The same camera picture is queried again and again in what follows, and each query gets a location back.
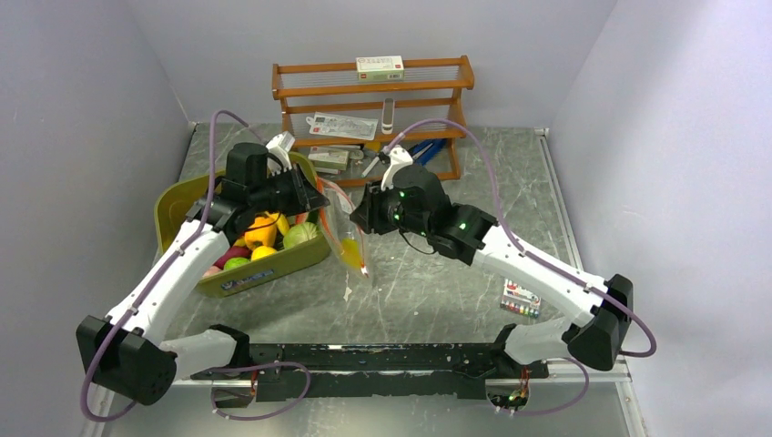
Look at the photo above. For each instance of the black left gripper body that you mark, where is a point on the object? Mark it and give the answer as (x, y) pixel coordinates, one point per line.
(283, 190)

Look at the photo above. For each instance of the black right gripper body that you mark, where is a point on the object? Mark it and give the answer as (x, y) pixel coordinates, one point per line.
(385, 212)

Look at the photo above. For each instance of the yellow banana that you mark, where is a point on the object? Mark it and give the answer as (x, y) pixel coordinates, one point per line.
(282, 223)

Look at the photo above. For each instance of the orange bell pepper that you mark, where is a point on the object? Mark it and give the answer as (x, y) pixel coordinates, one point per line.
(262, 232)

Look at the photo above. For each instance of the clear zip top bag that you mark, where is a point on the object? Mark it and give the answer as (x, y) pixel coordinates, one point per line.
(335, 225)

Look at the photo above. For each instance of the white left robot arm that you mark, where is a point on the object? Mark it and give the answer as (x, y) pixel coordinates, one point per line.
(126, 351)

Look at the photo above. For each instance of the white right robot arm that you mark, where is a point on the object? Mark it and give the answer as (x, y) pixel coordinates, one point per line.
(595, 311)

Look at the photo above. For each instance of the blue stapler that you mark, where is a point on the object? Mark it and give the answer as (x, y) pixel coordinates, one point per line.
(425, 151)

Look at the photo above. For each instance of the green white marker pen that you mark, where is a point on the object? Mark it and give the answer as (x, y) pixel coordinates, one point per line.
(370, 167)

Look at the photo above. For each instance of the green cabbage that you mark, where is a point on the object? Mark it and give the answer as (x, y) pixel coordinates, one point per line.
(300, 234)

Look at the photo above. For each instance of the yellow lemon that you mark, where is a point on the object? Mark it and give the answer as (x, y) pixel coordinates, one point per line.
(261, 252)

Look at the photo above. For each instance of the white green box lower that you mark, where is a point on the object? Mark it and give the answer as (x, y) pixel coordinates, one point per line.
(329, 157)

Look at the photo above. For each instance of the green lime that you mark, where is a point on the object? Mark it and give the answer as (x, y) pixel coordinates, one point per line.
(235, 263)

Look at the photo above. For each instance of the olive green plastic bin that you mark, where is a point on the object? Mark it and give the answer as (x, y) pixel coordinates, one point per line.
(198, 198)

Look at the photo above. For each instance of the white grey small device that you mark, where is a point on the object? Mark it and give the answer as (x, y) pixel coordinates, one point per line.
(387, 116)

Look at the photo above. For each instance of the orange wooden shelf rack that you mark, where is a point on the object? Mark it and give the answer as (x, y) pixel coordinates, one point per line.
(364, 105)

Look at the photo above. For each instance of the pink peach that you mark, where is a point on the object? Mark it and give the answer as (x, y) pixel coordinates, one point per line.
(211, 271)

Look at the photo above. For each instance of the white flat packet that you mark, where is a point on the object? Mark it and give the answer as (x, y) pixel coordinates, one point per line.
(331, 125)

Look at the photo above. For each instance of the colourful marker set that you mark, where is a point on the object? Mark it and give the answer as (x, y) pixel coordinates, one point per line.
(519, 300)

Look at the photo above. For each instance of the white green box on shelf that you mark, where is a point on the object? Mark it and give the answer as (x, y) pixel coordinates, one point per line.
(379, 68)

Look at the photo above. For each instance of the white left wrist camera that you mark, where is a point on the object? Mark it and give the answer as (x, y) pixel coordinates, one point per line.
(280, 146)

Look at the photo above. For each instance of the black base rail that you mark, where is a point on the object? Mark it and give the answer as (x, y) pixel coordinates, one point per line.
(464, 370)

